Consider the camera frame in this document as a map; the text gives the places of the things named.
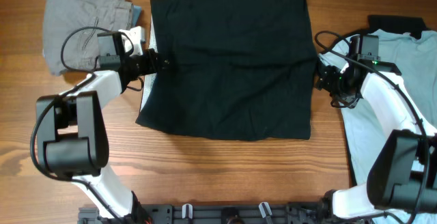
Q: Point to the black garment under pile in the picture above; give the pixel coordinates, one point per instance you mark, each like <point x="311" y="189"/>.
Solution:
<point x="398" y="24"/>

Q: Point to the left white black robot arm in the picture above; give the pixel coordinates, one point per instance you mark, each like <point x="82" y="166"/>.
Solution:
<point x="69" y="141"/>

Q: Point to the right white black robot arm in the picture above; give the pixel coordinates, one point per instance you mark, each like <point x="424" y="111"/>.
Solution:
<point x="403" y="177"/>

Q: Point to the folded grey trousers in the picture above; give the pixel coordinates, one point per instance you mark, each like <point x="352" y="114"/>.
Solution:
<point x="70" y="29"/>

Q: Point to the black shorts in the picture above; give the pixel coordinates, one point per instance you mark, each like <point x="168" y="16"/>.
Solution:
<point x="238" y="69"/>

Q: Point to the folded light blue garment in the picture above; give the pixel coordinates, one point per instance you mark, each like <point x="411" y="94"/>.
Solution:
<point x="136" y="10"/>

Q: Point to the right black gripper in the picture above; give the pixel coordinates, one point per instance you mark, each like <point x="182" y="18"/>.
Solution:
<point x="326" y="79"/>

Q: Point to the light blue t-shirt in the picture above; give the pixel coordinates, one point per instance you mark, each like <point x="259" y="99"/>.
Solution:
<point x="416" y="60"/>

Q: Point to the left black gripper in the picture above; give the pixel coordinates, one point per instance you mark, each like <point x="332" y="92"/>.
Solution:
<point x="151" y="63"/>

